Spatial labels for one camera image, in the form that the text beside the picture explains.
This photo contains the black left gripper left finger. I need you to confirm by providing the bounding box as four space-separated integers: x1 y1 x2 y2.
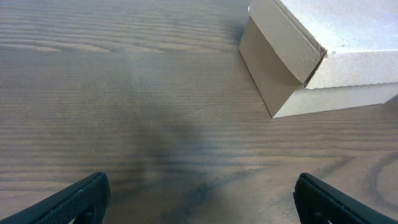
1 172 110 224

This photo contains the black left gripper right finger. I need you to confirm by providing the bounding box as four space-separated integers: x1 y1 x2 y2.
293 173 397 224

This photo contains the brown cardboard box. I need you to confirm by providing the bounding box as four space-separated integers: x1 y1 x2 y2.
239 0 397 118

